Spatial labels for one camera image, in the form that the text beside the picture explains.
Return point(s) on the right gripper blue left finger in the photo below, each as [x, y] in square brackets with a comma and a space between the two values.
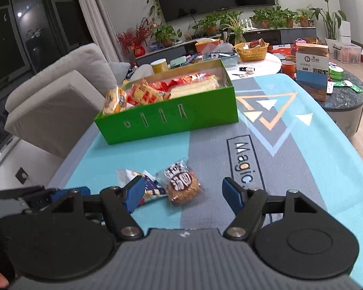
[132, 193]

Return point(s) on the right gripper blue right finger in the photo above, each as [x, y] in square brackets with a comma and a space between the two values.
[235, 195]

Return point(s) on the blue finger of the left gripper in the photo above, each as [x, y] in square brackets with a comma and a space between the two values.
[58, 193]
[15, 193]

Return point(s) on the blue white snack packet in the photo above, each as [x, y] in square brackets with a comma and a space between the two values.
[153, 189]

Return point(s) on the round sesame cookie packet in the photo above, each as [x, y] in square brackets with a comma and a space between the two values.
[180, 182]

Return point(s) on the small bread cube packet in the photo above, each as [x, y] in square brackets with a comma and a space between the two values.
[115, 101]

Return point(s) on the shiny red snack bag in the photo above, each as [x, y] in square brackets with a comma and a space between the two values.
[187, 79]

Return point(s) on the red yellow snack bag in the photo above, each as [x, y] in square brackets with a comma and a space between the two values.
[145, 93]

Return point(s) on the blue grey table mat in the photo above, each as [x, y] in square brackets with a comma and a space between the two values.
[283, 140]

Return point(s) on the beige sofa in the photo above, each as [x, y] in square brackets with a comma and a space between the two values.
[53, 109]

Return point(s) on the green cardboard box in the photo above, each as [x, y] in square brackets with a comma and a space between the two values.
[195, 111]

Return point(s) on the yellow cylindrical can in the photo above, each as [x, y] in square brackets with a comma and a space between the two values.
[159, 66]

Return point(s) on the white round coffee table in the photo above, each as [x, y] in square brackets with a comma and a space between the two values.
[269, 66]

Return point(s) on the yellow wicker basket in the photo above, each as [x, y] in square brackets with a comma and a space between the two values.
[247, 54]

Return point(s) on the dark marble round table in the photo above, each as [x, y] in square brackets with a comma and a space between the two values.
[345, 105]

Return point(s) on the red flower decoration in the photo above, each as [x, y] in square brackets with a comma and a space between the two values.
[132, 40]

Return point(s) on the orange tissue box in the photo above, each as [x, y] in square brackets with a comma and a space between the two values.
[204, 45]

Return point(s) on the white cardboard carton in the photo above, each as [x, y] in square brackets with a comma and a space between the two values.
[312, 69]

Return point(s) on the potted green plant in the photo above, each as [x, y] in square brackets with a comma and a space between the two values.
[166, 35]

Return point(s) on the tall leafy floor plant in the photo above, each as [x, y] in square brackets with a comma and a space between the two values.
[332, 20]

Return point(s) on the wall power socket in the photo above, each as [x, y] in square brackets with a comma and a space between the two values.
[21, 175]

